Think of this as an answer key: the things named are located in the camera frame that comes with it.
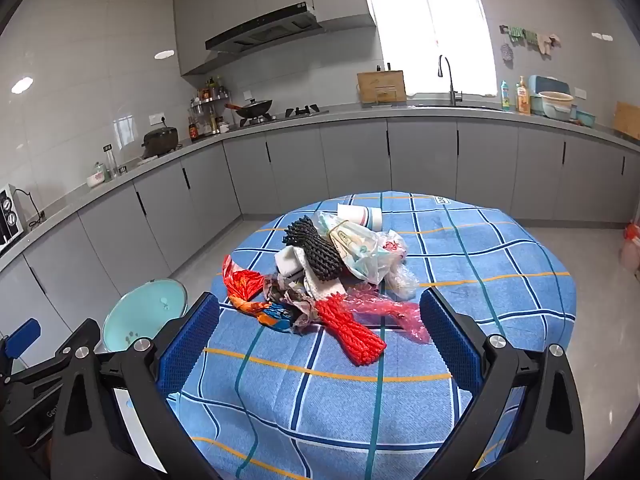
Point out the red foam net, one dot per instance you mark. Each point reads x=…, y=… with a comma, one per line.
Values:
x=355, y=335

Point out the green hook rack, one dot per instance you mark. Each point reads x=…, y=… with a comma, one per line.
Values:
x=520, y=34

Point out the small glass jar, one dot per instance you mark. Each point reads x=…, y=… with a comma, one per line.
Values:
x=99, y=169

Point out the orange dish soap bottle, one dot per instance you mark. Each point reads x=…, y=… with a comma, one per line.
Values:
x=523, y=99

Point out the white paper towel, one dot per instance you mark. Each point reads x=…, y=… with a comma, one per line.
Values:
x=325, y=285

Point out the purple wrapper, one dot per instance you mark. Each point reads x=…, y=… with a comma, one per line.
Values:
x=295, y=305

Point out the black wok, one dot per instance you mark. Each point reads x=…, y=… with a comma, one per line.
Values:
x=255, y=107

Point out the glass bottle black cap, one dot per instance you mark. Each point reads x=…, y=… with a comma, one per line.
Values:
x=110, y=162

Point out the orange white plastic container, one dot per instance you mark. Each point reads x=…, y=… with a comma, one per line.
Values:
x=631, y=247

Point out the red label sauce bottle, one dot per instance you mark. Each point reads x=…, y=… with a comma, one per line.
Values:
x=193, y=130

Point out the clear bag blue green print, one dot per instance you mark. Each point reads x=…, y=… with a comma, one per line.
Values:
x=360, y=255

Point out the blue plaid tablecloth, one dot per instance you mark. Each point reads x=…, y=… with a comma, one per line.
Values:
x=500, y=260

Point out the black cooking pot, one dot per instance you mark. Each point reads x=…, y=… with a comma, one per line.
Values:
x=160, y=140

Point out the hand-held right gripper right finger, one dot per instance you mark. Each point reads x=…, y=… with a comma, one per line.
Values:
x=450, y=340

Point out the green dish soap bottle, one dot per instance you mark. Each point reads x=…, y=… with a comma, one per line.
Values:
x=506, y=97

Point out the gas stove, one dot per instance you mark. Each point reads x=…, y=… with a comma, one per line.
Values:
x=300, y=111

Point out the window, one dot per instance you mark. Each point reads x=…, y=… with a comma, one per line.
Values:
x=425, y=35

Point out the metal faucet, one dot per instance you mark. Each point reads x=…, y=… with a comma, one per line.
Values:
x=452, y=85

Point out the teal trash bin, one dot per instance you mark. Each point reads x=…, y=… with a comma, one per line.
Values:
x=140, y=310

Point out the small teal tub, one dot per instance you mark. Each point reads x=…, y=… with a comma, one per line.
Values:
x=585, y=118

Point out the wooden cutting board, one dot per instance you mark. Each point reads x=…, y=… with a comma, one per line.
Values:
x=380, y=85
x=627, y=121

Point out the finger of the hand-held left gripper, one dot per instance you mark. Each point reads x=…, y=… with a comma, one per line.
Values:
x=22, y=335
x=40, y=371

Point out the grey lower cabinets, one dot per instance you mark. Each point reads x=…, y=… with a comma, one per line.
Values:
x=350, y=160

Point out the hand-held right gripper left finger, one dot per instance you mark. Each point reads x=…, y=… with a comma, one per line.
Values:
x=190, y=345

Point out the white paper cup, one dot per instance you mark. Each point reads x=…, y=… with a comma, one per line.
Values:
x=360, y=216

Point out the white microwave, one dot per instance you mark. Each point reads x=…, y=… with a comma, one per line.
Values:
x=10, y=220

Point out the pink hanging cloth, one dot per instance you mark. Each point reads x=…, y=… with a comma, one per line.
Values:
x=547, y=44

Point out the blue orange snack wrapper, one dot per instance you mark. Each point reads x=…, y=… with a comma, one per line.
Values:
x=277, y=317

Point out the black range hood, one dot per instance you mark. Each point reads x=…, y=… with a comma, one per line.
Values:
x=265, y=30

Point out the metal spice rack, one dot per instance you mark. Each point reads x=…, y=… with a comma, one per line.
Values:
x=210, y=105

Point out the grey hanging scrubber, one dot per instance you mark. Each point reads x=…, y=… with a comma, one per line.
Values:
x=508, y=53

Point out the white floral bowl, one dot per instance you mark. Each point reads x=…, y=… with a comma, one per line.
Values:
x=97, y=181

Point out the pink translucent plastic bag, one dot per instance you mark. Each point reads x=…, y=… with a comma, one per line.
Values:
x=400, y=317

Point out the black foam net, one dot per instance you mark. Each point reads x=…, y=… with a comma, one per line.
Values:
x=312, y=250

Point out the grey countertop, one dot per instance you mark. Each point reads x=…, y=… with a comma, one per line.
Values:
x=125, y=167

